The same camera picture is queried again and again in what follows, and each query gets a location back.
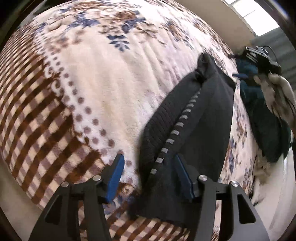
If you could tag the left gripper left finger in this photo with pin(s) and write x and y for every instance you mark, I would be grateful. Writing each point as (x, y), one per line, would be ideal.
(59, 219)

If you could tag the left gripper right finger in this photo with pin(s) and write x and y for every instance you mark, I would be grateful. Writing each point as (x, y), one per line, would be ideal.
(213, 203)

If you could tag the floral fleece blanket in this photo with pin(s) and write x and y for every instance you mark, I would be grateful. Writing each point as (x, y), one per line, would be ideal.
(80, 82)

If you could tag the bright window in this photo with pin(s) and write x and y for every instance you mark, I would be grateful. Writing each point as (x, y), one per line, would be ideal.
(257, 19)

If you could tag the black grey striped sock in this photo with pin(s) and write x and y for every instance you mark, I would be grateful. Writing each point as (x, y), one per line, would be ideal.
(162, 198)

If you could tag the dark teal blanket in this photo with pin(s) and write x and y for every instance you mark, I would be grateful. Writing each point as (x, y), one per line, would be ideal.
(272, 134)

